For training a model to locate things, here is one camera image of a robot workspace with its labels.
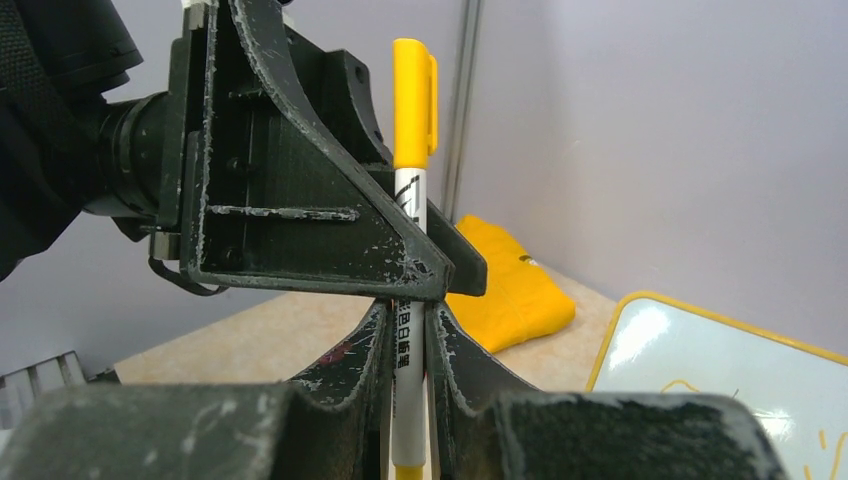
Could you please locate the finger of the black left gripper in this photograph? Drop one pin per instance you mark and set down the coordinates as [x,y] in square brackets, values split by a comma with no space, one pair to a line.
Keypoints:
[338,86]

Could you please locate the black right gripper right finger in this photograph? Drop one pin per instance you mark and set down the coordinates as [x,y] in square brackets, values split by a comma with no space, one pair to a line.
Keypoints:
[487,422]

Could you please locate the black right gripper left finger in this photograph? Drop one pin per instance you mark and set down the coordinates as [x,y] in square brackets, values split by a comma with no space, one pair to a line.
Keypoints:
[330,421]

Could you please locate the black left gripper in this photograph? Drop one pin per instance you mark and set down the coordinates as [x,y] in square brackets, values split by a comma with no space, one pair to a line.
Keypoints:
[288,183]

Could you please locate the yellow marker cap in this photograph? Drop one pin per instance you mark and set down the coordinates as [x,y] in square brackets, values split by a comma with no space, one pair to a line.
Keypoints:
[415,93]

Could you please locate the white whiteboard marker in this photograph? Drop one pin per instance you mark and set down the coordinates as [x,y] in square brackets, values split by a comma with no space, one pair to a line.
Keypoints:
[408,437]

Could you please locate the yellow framed whiteboard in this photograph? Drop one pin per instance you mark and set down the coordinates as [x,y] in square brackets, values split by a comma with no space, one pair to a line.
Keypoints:
[797,391]

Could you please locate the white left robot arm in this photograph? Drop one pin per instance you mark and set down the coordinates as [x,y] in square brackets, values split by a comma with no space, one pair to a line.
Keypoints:
[65,150]

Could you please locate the yellow folded cloth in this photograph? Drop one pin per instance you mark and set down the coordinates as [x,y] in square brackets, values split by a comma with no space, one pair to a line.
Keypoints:
[522,302]

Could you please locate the aluminium frame rail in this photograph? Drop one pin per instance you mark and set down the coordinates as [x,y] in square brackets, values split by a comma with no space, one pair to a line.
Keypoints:
[20,389]

